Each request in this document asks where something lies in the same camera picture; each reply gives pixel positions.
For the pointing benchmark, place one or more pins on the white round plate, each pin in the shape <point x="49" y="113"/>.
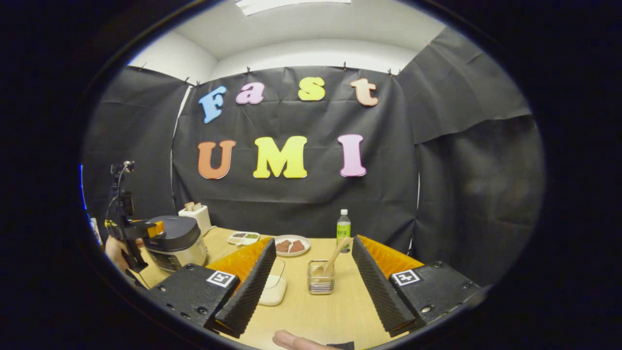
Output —
<point x="291" y="253"/>

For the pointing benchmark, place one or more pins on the ceiling light panel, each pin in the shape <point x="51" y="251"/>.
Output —
<point x="291" y="6"/>

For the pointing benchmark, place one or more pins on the white rice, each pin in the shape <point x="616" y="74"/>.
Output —
<point x="274" y="291"/>

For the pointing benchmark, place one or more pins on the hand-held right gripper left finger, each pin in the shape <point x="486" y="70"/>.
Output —
<point x="245" y="291"/>

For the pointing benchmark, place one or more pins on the green label drink bottle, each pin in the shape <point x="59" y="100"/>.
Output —
<point x="343" y="231"/>

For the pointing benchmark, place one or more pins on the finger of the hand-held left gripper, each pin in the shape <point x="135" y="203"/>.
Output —
<point x="156" y="228"/>

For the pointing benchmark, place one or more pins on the brown meat piece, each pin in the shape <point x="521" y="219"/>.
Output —
<point x="283" y="246"/>
<point x="297" y="246"/>

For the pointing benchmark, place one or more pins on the wooden spoon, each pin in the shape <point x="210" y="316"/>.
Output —
<point x="335" y="255"/>

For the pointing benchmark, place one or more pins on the small white snack tray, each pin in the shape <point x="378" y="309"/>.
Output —
<point x="243" y="238"/>

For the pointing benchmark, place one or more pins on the black backdrop cloth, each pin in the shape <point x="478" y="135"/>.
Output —
<point x="301" y="204"/>

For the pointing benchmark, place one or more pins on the white toaster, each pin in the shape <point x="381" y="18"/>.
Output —
<point x="197" y="221"/>

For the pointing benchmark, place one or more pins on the dark grey rice cooker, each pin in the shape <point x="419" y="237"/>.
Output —
<point x="180" y="243"/>

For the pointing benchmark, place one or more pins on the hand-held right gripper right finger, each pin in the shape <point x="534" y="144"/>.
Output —
<point x="381" y="291"/>

